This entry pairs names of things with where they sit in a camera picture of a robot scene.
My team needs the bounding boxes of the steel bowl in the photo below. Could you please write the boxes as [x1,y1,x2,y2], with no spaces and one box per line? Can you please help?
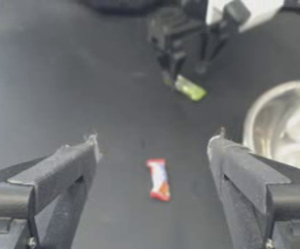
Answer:
[243,80,300,176]

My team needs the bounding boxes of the yellow-green candy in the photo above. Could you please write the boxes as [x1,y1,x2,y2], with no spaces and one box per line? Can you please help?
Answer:
[175,75,209,102]

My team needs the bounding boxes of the red and white candy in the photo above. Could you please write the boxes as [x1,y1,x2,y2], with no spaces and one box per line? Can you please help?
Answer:
[147,159,173,202]

